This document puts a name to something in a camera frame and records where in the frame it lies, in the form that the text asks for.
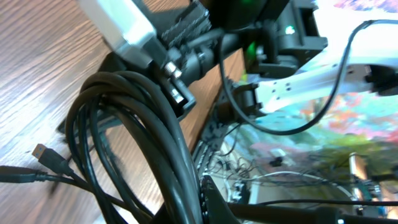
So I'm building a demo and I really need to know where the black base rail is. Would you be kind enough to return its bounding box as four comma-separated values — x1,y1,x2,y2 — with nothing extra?
193,78,262,174

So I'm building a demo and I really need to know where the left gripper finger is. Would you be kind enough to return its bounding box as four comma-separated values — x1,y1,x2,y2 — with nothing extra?
152,174,343,224

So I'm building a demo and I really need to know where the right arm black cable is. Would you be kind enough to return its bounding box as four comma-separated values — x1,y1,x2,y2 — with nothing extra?
217,19,398,136

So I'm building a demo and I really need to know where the black cable bundle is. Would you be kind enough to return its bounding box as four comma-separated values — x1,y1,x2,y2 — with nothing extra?
0,70,206,224

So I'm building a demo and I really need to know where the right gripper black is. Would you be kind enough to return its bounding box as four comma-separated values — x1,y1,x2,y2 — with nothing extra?
99,1,221,118

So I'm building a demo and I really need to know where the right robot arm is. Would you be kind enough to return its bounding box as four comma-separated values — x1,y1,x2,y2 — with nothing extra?
80,0,397,119

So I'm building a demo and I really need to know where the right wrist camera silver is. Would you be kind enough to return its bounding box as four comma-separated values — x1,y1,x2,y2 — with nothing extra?
78,0,157,68

